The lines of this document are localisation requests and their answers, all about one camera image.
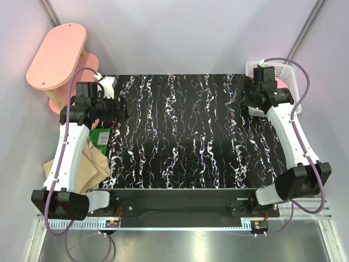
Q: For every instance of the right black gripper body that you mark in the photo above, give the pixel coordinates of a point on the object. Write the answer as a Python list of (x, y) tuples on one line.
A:
[(245, 83)]

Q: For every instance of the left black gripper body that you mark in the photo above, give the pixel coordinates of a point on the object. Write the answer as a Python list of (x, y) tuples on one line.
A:
[(119, 113)]

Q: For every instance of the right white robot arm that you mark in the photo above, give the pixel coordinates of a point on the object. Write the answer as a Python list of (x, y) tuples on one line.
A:
[(306, 175)]

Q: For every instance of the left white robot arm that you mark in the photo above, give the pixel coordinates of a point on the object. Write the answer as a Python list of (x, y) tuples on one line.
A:
[(59, 198)]

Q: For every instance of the green folded t shirt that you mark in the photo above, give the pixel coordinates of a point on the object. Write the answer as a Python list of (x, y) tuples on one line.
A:
[(100, 138)]

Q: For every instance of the white plastic laundry basket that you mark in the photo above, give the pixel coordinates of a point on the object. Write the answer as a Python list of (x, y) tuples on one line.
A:
[(289, 79)]

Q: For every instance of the beige folded t shirt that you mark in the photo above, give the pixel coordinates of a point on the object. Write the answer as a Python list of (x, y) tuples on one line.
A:
[(93, 168)]

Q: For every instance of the pink three-tier shelf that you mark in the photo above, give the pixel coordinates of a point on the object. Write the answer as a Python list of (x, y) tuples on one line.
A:
[(60, 55)]

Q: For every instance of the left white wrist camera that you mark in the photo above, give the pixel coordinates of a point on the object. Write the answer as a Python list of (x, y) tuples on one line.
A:
[(107, 87)]

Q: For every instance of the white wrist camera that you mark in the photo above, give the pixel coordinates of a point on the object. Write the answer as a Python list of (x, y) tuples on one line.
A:
[(107, 87), (262, 63)]

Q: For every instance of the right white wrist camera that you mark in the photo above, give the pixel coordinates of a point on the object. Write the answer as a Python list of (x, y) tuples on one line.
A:
[(262, 63)]

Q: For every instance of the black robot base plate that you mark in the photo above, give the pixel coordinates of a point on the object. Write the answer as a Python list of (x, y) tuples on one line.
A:
[(230, 202)]

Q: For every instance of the aluminium frame rail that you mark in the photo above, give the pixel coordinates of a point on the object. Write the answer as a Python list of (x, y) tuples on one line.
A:
[(154, 221)]

